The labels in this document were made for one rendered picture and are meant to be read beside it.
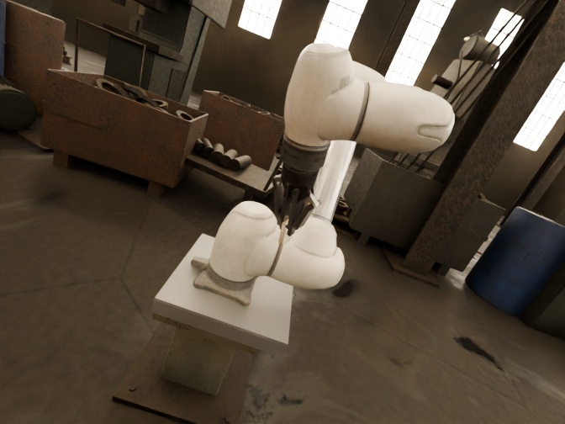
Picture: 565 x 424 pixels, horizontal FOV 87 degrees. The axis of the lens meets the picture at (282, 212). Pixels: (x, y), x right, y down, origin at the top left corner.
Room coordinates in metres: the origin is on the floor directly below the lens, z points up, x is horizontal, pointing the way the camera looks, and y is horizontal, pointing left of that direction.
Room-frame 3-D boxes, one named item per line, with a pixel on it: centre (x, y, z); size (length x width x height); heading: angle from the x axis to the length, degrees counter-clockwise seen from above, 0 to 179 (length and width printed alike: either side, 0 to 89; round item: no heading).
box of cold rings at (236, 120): (3.96, 0.91, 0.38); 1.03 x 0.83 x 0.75; 97
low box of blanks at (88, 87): (2.28, 1.33, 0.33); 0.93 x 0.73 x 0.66; 101
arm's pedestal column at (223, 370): (0.82, 0.08, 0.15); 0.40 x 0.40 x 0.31; 4
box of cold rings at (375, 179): (3.22, -1.25, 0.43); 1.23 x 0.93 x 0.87; 92
